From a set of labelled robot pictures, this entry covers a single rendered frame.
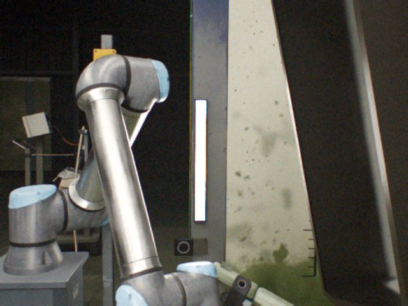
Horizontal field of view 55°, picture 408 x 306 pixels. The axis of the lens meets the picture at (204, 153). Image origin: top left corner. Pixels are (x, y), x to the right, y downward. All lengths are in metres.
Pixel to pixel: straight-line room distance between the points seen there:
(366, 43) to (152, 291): 0.74
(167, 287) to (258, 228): 1.31
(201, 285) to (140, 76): 0.54
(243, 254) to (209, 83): 0.91
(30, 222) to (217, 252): 1.05
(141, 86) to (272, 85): 1.14
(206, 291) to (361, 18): 0.72
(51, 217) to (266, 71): 1.27
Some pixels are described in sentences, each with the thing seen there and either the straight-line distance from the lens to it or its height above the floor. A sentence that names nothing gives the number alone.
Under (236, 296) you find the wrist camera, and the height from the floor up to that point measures 0.67.
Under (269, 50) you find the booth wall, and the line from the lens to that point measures 2.11.
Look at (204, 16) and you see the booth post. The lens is 2.11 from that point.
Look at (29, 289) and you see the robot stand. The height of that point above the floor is 0.62.
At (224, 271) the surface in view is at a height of 0.69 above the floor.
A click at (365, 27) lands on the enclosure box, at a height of 1.36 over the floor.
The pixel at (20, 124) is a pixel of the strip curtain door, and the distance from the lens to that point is 11.71.
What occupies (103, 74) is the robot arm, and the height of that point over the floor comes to 1.24.
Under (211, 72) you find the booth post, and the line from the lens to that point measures 2.05.
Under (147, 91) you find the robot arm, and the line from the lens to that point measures 1.07.
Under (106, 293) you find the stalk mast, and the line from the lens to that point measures 2.44.
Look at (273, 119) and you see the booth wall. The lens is 2.08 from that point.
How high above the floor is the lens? 1.11
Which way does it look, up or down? 3 degrees down
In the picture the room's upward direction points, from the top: 1 degrees clockwise
